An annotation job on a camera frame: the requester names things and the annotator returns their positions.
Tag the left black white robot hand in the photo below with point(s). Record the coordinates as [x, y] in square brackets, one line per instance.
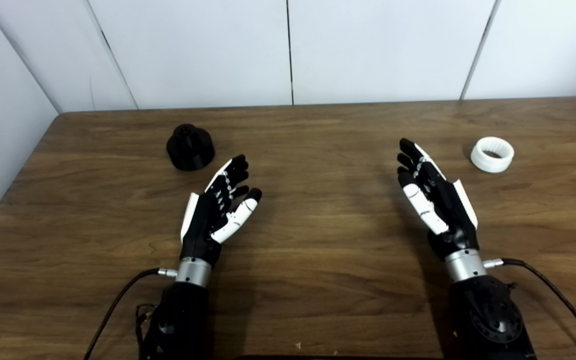
[203, 220]

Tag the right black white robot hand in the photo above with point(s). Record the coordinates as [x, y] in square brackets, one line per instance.
[448, 210]

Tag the round black plastic part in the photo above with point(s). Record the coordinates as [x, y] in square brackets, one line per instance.
[190, 150]

